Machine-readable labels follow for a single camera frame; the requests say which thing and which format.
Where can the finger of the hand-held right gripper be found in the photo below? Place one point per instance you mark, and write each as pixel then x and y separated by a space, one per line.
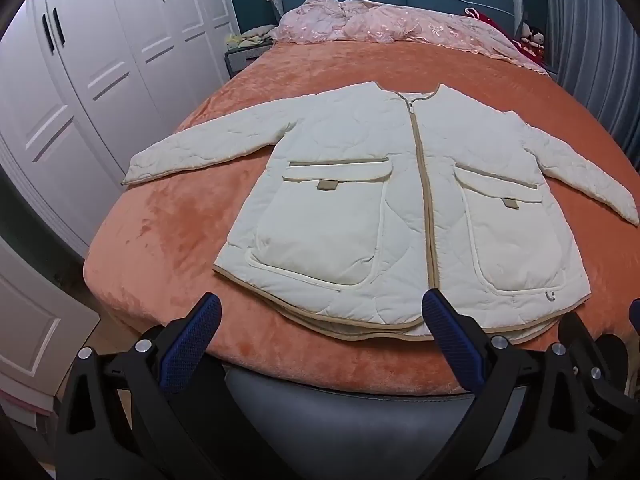
pixel 592 335

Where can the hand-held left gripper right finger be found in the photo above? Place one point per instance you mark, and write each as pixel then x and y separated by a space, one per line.
pixel 452 342

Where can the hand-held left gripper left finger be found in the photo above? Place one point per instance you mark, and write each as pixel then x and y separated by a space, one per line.
pixel 192 342

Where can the cream quilted jacket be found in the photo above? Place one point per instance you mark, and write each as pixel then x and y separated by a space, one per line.
pixel 350 210

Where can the orange plush bed blanket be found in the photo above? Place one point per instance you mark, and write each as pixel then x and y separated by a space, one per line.
pixel 165 240

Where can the white panelled door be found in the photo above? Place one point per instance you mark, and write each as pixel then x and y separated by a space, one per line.
pixel 35 320

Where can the grey-blue curtain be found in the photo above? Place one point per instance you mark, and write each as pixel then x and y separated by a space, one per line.
pixel 595 50

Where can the grey nightstand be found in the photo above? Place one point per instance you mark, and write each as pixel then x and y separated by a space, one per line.
pixel 245 57

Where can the white panelled wardrobe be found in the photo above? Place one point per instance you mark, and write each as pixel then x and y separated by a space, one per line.
pixel 100 60

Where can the plush doll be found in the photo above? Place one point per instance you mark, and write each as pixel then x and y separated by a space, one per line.
pixel 532 37

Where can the pale yellow cloth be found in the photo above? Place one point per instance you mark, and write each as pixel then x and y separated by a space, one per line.
pixel 250 37

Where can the red cloth item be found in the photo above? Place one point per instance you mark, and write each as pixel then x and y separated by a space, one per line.
pixel 492 27

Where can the pink embroidered quilt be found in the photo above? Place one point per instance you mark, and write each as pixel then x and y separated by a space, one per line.
pixel 400 22

